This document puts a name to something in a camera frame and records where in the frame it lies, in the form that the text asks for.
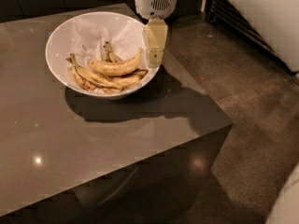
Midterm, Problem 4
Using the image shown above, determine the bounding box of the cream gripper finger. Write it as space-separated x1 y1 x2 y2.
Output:
143 18 168 68

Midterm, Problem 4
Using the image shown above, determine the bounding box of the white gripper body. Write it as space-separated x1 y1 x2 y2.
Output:
135 0 177 20

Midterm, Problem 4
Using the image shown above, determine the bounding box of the back banana with stem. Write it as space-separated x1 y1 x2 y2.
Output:
104 42 121 63

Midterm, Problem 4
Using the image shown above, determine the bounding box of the left spotted banana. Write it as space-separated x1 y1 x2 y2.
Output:
66 53 122 93

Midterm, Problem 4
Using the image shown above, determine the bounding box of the white bowl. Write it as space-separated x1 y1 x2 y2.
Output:
45 12 158 100

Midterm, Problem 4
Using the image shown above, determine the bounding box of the spotted yellow banana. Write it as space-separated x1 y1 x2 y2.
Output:
88 48 143 77

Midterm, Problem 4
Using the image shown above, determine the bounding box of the lower right spotted banana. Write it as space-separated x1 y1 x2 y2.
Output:
107 68 149 89

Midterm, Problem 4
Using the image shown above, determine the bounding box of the white paper liner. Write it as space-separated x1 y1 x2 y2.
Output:
62 16 157 95

